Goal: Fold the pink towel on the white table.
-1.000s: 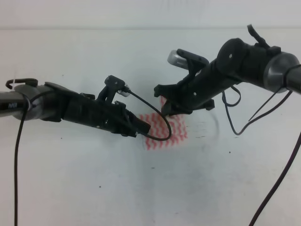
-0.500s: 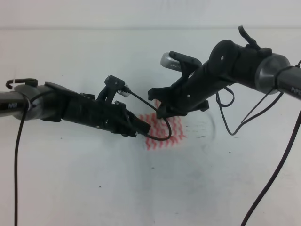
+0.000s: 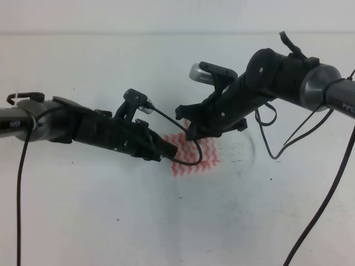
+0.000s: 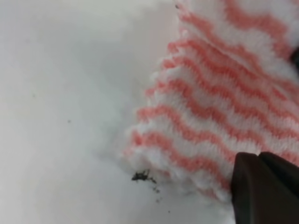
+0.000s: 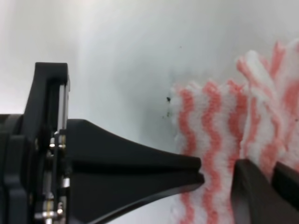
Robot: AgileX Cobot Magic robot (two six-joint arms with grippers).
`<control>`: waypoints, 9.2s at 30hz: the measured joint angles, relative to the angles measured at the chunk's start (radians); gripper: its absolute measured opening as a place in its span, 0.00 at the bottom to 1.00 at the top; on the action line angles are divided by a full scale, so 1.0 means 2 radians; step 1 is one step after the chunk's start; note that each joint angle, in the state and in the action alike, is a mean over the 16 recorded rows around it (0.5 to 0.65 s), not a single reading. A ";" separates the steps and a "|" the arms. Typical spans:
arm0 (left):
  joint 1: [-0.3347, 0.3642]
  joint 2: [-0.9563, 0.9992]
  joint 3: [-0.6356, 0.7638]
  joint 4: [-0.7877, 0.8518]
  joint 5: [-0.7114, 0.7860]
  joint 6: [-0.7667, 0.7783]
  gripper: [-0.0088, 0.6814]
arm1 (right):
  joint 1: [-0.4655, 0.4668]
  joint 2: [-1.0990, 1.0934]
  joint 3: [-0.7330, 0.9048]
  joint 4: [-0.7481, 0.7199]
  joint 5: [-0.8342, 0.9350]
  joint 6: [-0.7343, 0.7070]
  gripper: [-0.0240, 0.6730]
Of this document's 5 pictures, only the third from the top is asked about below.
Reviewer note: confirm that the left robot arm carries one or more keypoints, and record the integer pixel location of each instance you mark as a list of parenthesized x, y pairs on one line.
[(32, 117)]

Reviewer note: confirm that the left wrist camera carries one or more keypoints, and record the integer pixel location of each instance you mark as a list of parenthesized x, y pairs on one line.
[(138, 101)]

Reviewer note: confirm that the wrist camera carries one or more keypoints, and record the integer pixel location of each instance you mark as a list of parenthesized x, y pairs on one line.
[(138, 101), (210, 74)]

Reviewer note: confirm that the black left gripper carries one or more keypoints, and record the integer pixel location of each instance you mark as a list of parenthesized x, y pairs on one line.
[(130, 138)]

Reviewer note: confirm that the pink white wavy-striped towel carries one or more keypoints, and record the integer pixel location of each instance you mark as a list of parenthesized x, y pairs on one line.
[(188, 152)]

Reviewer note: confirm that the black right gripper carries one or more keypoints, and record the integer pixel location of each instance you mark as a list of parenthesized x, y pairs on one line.
[(224, 110)]

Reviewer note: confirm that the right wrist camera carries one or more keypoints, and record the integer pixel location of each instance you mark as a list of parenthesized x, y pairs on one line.
[(210, 74)]

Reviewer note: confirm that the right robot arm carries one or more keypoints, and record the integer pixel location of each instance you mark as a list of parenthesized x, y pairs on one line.
[(294, 78)]

